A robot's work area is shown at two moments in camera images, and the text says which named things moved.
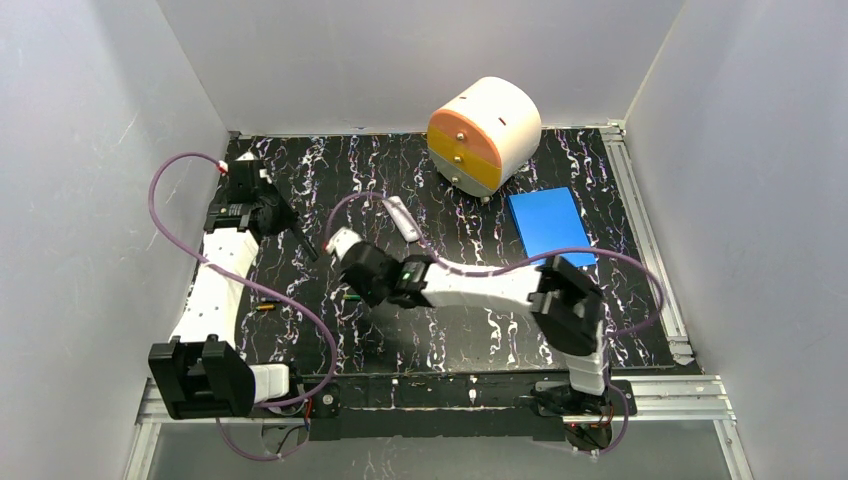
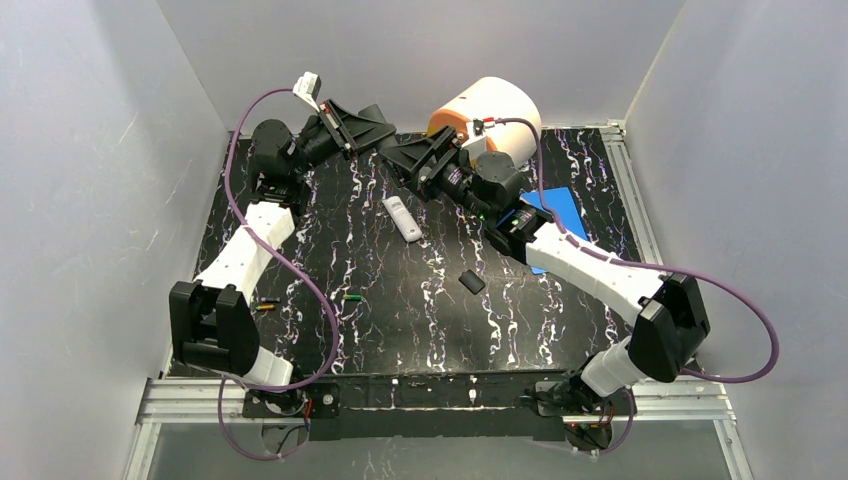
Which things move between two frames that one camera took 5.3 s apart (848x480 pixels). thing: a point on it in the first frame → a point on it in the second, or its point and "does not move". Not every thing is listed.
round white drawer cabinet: x=483 y=134 does not move
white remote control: x=403 y=218 does not move
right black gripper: x=357 y=260 → x=433 y=160
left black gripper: x=279 y=213 → x=340 y=127
